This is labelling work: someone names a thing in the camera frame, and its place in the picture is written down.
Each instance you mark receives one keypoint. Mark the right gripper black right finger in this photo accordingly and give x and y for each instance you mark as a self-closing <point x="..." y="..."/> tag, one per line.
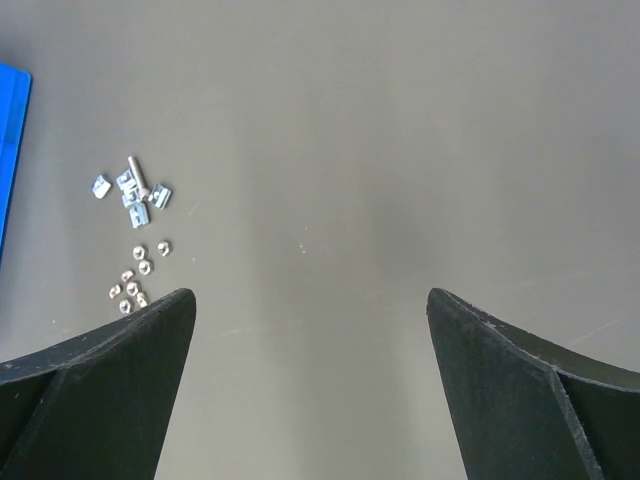
<point x="525" y="408"/>

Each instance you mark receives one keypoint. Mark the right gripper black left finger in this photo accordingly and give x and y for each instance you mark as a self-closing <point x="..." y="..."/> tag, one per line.
<point x="98" y="405"/>

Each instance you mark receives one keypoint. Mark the zinc t-slot nut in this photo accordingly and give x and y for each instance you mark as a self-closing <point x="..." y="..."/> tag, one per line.
<point x="138" y="214"/>
<point x="128" y="187"/>
<point x="101" y="186"/>
<point x="159" y="196"/>

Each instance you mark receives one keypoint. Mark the silver screw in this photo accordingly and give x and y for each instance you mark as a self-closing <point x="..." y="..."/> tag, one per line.
<point x="136" y="171"/>

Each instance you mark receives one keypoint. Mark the small hex nut bottom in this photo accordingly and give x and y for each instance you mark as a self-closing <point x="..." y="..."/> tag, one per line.
<point x="125" y="306"/>

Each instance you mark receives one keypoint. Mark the small hex nut far left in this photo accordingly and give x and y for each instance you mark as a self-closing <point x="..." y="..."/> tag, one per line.
<point x="115" y="291"/>

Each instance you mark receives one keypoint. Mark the small hex nut centre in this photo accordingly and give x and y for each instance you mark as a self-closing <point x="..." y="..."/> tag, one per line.
<point x="145" y="267"/>

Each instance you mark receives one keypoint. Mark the small hex nut upper left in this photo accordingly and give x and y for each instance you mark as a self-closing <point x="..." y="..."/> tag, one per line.
<point x="139" y="252"/>

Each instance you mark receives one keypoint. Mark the blue plastic compartment bin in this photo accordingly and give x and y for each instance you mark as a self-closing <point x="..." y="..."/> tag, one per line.
<point x="15" y="94"/>

